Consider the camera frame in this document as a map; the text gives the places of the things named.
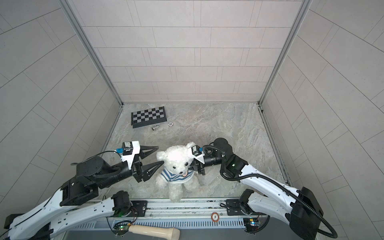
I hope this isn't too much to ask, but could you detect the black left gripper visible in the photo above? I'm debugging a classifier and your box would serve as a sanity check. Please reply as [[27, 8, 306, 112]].
[[95, 147, 162, 190]]

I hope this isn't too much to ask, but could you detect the white plush teddy bear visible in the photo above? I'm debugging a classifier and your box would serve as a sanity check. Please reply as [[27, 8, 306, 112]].
[[156, 142, 200, 203]]

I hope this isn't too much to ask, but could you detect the blue white striped knit sweater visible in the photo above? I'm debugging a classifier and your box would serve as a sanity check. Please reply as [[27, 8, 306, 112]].
[[160, 169, 194, 184]]

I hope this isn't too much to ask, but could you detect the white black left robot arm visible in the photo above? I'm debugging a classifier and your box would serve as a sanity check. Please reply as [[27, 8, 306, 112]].
[[4, 142, 163, 240]]

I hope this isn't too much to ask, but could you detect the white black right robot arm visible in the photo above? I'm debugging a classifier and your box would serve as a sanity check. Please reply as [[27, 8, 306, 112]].
[[187, 138, 329, 240]]

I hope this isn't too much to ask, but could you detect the small silver metal jar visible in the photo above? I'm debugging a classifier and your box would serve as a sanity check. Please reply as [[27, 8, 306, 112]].
[[151, 125, 160, 131]]

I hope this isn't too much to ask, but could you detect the folded black chess board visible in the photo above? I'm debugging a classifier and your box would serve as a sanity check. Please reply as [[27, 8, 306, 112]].
[[131, 107, 167, 129]]

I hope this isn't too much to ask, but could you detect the red round sticker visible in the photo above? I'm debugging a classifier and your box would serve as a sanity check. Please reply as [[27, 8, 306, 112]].
[[211, 212, 220, 223]]

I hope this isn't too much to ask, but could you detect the left green circuit board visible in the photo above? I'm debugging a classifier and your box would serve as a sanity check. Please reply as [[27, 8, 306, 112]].
[[113, 221, 132, 236]]

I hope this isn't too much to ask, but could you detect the green circuit board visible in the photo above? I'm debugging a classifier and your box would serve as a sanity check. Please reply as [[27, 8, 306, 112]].
[[113, 221, 132, 236], [243, 218, 260, 234]]

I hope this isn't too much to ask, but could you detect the right green circuit board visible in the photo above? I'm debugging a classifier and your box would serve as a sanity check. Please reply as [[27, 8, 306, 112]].
[[243, 218, 260, 234]]

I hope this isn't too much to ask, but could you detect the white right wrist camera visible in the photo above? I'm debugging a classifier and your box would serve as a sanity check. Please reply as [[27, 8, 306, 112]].
[[191, 145, 205, 164]]

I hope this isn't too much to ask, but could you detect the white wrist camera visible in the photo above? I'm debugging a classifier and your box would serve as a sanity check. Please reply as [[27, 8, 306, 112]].
[[115, 141, 141, 170], [191, 145, 205, 164]]

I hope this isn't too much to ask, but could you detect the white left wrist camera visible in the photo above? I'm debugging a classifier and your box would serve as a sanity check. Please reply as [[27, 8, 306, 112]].
[[115, 141, 141, 170]]

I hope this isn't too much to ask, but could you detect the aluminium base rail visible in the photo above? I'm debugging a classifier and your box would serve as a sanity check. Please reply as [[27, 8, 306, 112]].
[[58, 196, 307, 232]]

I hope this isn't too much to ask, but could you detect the beige wooden handle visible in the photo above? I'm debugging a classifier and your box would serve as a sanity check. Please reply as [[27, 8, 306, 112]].
[[129, 225, 181, 240]]

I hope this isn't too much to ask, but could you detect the black corrugated cable conduit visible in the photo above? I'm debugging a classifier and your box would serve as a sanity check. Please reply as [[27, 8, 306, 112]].
[[202, 144, 338, 239]]

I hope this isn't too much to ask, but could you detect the aluminium corner frame post left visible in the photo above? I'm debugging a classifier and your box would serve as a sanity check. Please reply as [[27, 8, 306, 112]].
[[58, 0, 124, 106]]

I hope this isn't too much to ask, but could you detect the aluminium corner frame post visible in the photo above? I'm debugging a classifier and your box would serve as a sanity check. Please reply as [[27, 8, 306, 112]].
[[58, 0, 124, 106], [259, 0, 312, 108]]

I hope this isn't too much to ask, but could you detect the aluminium corner frame post right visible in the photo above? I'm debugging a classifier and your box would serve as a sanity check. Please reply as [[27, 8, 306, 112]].
[[259, 0, 312, 108]]

